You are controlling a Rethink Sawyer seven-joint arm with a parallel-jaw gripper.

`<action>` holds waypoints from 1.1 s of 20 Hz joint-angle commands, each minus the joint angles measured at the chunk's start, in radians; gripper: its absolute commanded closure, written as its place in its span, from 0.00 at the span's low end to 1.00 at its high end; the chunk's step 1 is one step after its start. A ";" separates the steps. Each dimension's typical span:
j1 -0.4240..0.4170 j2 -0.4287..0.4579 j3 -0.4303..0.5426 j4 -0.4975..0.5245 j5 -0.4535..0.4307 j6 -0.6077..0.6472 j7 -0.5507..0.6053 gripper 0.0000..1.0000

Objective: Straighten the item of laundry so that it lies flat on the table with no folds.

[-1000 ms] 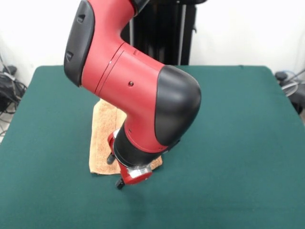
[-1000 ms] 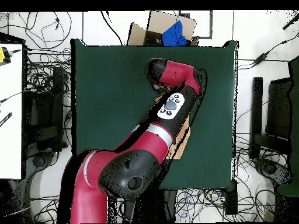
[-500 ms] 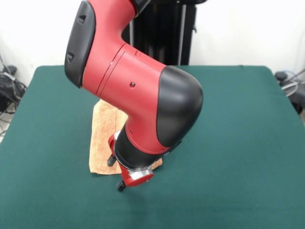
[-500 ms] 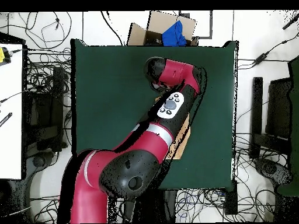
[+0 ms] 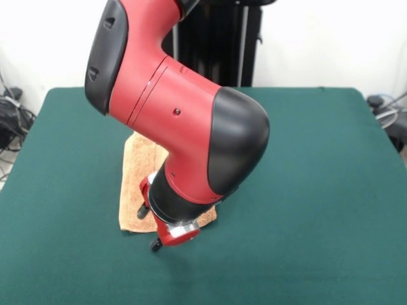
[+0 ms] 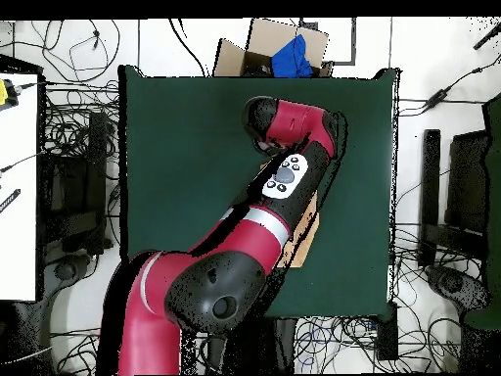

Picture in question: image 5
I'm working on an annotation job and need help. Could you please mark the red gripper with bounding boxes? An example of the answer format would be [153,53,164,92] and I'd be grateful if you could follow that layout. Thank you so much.
[136,177,201,254]

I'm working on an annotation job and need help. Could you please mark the orange terry towel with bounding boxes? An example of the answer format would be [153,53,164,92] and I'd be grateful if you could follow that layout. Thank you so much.
[119,132,219,233]

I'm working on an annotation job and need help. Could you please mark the dark green table cloth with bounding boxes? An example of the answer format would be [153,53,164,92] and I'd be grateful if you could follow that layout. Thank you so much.
[0,87,407,305]

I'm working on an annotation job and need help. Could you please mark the black cable tangle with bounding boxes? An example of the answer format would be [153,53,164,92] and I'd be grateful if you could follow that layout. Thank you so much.
[0,87,38,153]

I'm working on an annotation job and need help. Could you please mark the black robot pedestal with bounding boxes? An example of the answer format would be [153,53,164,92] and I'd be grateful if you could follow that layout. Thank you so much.
[162,0,277,88]

